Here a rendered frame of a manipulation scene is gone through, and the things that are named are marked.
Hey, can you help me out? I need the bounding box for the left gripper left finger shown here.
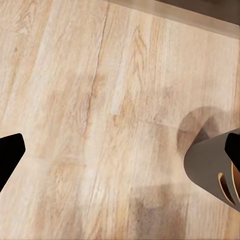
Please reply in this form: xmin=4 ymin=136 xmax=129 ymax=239
xmin=0 ymin=133 xmax=26 ymax=192

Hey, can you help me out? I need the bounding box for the trash can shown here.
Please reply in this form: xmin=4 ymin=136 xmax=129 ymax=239
xmin=183 ymin=127 xmax=240 ymax=212

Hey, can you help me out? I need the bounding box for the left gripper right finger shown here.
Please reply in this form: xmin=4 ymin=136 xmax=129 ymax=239
xmin=224 ymin=132 xmax=240 ymax=172

